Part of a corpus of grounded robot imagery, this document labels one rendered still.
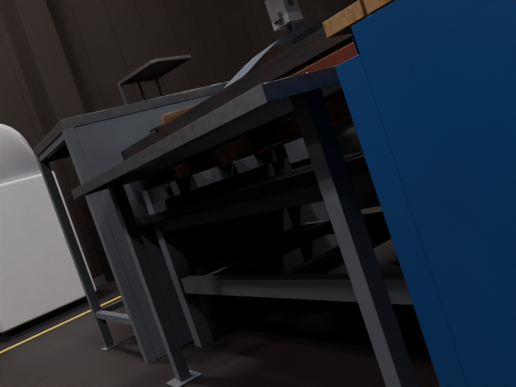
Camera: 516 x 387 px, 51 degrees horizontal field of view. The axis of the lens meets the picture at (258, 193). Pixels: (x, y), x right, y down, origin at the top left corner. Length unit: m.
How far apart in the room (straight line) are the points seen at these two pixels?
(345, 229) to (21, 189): 3.70
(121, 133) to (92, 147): 0.14
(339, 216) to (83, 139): 1.53
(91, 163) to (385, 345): 1.58
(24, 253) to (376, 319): 3.65
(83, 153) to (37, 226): 2.21
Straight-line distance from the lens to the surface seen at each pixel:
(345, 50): 1.15
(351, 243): 0.96
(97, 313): 2.81
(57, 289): 4.47
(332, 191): 0.95
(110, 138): 2.35
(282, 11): 1.86
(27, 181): 4.49
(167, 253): 2.23
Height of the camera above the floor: 0.64
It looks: 3 degrees down
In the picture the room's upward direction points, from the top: 19 degrees counter-clockwise
